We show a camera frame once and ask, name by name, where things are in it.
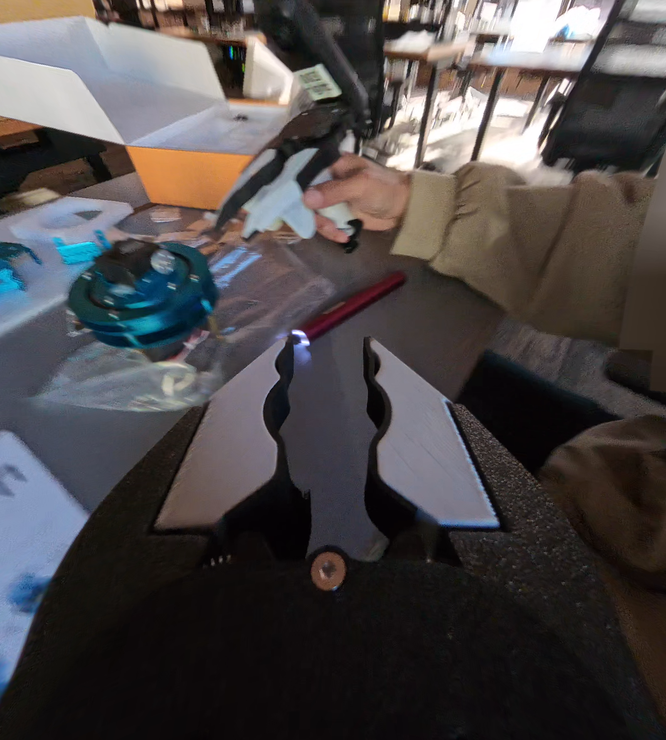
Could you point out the dark teal curved bracket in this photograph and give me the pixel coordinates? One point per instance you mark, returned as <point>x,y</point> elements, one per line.
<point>6,253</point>

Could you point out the white instruction sheet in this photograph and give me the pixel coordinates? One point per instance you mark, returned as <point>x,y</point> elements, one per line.
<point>15,520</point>

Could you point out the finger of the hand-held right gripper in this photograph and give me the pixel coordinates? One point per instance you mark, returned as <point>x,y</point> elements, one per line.
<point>284,199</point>
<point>252,185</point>

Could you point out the red electric screwdriver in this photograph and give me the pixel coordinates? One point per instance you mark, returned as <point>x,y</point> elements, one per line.
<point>356,303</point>

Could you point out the person's right hand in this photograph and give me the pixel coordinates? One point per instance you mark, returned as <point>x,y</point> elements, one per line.
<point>373,193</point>

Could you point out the person's right forearm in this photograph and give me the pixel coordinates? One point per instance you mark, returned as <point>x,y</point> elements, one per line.
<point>512,243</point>

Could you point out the blue U-shaped metal bracket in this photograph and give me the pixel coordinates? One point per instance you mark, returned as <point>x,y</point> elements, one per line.
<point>81,250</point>

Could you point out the pile of small screw bags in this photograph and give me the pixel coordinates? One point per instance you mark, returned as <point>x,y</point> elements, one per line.
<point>165,215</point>

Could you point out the wooden background table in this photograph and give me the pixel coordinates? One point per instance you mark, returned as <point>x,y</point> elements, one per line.
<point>529,58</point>

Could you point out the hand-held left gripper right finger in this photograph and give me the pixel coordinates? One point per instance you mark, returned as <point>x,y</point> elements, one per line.
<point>431,456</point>

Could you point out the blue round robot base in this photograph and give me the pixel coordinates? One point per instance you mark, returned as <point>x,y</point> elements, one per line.
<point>142,300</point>

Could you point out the white foam block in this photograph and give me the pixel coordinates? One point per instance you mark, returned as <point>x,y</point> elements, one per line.
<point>102,211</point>

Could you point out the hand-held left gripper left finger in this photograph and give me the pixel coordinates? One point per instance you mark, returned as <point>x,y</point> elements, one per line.
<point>229,456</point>

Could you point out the large clear plastic bag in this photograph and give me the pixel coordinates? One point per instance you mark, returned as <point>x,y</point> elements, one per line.
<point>252,289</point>

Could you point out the black office chair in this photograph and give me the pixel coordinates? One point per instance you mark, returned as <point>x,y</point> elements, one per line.
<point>610,115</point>

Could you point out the orange cardboard box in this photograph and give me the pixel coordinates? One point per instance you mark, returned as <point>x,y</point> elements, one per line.
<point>182,179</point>

